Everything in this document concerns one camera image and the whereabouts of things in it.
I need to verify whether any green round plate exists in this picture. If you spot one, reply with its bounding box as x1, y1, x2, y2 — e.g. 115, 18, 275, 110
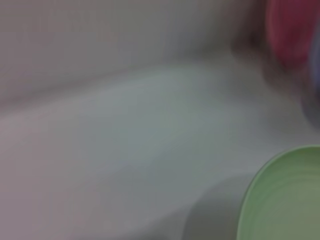
236, 144, 320, 240

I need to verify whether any pink round plate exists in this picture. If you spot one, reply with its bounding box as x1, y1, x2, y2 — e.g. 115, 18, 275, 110
266, 0, 319, 70

